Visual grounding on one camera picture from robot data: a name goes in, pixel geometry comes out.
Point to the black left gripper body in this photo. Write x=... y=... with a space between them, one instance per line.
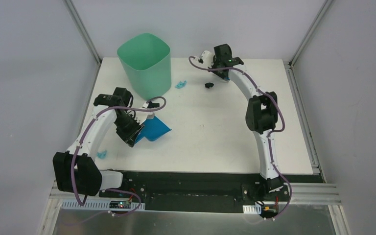
x=130 y=131

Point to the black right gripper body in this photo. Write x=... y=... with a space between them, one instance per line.
x=216 y=63

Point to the blue plastic dustpan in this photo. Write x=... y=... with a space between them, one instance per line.
x=152 y=130

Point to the black paper scrap top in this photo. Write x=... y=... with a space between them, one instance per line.
x=208 y=85

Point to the black paper scrap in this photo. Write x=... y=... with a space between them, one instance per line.
x=208 y=85
x=154 y=104

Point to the light blue scrap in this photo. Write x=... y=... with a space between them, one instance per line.
x=181 y=84
x=102 y=154

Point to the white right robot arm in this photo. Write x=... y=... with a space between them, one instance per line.
x=261 y=116

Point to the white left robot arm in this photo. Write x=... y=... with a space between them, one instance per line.
x=75 y=169

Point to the green plastic bin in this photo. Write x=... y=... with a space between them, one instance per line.
x=147 y=64

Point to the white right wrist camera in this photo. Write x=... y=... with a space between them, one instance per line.
x=206 y=58

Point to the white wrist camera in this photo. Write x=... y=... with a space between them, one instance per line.
x=148 y=114
x=206 y=58

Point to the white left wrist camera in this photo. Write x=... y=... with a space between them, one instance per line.
x=148 y=114

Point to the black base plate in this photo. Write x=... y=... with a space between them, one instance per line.
x=196 y=203

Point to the aluminium frame rail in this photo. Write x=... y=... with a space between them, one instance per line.
x=297 y=193

